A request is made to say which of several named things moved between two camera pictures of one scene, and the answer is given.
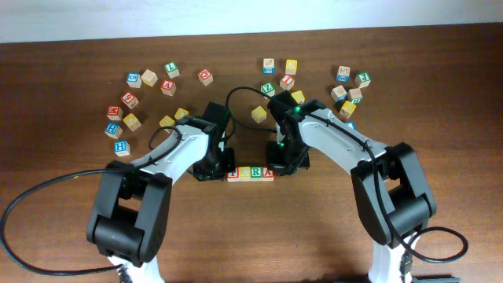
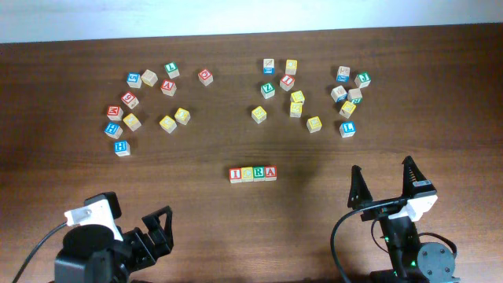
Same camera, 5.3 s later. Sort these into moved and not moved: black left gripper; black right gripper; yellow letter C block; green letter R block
Moved: black right gripper; black left gripper
Not moved: green letter R block; yellow letter C block
